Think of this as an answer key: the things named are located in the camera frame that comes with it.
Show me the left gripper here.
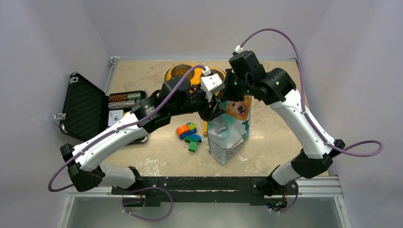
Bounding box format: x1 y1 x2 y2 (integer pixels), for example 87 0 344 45
170 86 227 122

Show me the green dog food bag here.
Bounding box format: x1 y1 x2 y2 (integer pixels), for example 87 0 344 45
207 95 252 164

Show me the yellow plastic scoop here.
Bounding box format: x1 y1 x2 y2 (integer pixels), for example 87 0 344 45
203 121 208 136

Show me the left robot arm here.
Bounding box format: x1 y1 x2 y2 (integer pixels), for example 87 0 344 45
60 74 225 194

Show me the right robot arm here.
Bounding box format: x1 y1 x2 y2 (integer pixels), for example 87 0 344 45
223 51 345 193

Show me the yellow double pet bowl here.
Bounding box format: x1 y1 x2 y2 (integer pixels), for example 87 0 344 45
164 63 227 87

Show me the blue toy brick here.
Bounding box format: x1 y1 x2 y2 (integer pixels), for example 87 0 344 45
189 134 202 142

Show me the orange blue toy truck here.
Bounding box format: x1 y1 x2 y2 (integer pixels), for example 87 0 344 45
176 122 197 140

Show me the green toy brick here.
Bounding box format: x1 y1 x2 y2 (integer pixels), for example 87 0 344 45
184 136 200 152

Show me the black poker chip case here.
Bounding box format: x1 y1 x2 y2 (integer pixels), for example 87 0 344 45
54 72 147 142

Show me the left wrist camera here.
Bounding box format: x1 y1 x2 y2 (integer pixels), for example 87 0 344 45
200 66 225 102

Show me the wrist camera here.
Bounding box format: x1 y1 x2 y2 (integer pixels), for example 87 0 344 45
234 45 244 54
200 66 225 102

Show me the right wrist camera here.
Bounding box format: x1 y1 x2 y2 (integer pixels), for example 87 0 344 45
234 45 244 54

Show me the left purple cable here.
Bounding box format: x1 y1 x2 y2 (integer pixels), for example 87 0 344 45
48 65 209 192

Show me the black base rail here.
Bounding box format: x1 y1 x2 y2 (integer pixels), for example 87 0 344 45
67 176 344 209

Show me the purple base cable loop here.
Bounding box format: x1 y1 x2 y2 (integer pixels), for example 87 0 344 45
121 184 176 223

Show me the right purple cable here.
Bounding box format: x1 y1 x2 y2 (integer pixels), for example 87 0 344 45
239 28 384 157

